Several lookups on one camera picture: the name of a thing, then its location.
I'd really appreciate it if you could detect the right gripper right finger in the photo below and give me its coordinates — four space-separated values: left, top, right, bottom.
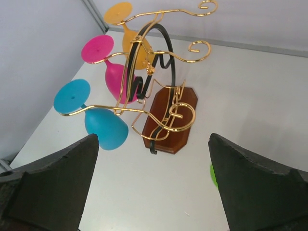
208 133 308 231

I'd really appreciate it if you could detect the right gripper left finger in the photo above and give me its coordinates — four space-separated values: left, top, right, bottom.
0 134 99 231

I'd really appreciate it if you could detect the blue plastic wine glass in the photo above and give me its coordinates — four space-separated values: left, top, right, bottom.
53 79 128 151

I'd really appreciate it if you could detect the gold wire wine glass rack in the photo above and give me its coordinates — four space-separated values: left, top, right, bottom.
61 0 218 156

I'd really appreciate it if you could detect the pink plastic wine glass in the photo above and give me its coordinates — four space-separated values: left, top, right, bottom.
81 35 124 100

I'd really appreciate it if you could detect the orange plastic wine glass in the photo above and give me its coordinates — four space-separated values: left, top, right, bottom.
103 1 154 70

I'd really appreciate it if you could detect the green plastic wine glass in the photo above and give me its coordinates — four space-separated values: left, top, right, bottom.
210 163 218 189

